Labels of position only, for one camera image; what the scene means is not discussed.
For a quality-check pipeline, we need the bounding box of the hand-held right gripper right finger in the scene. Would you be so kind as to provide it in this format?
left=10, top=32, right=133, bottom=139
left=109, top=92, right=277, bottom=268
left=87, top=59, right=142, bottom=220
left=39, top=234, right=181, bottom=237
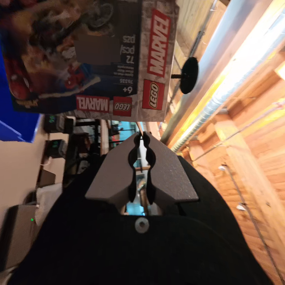
left=142, top=131, right=199, bottom=215

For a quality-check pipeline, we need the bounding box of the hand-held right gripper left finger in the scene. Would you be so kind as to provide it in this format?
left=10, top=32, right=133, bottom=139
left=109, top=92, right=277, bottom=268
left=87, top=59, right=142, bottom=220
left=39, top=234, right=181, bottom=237
left=85, top=132, right=141, bottom=214

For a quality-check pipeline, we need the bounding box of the blue plastic bin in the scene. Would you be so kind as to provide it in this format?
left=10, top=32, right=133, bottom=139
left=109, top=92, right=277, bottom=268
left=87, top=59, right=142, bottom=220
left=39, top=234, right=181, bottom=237
left=0, top=42, right=42, bottom=143

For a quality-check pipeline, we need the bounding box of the lego set box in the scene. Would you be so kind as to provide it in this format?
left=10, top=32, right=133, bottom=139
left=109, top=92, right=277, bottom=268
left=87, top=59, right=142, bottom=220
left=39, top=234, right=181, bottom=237
left=0, top=0, right=180, bottom=122

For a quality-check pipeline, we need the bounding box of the black battery charger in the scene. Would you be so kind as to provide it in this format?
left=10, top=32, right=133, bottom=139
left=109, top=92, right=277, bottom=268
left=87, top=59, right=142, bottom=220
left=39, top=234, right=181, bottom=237
left=45, top=139, right=68, bottom=159
left=43, top=114, right=74, bottom=134

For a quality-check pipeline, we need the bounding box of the black floor lamp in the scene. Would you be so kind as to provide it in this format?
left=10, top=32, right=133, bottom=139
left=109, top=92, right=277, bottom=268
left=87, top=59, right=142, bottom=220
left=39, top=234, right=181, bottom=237
left=171, top=57, right=199, bottom=94

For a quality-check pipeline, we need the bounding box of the black power hub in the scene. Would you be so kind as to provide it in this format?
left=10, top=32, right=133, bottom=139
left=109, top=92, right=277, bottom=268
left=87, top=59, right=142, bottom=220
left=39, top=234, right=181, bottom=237
left=0, top=205, right=37, bottom=271

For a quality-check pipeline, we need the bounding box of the silver ceiling duct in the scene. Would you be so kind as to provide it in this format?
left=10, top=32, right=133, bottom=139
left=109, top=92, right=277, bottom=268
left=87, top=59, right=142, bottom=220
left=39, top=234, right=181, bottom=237
left=160, top=0, right=285, bottom=154

